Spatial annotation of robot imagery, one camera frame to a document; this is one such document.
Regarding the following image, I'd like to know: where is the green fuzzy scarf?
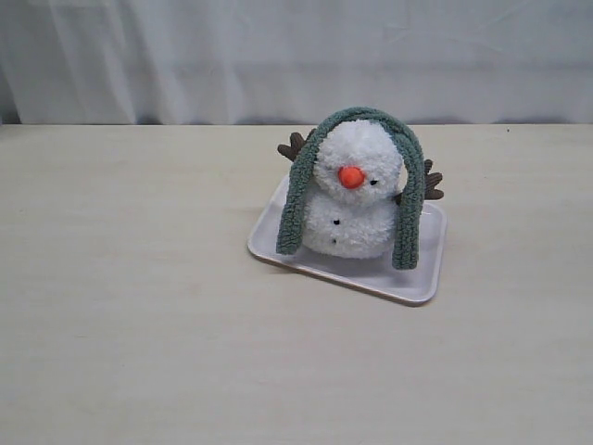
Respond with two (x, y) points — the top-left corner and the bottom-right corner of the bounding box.
(274, 105), (428, 272)

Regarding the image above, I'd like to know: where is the white backdrop curtain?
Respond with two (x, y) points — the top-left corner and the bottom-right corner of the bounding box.
(1, 1), (592, 124)

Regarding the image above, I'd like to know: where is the white plastic tray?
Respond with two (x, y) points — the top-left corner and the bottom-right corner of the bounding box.
(246, 176), (448, 306)

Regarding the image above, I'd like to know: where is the white plush snowman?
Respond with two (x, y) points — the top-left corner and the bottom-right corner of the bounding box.
(277, 118), (445, 260)

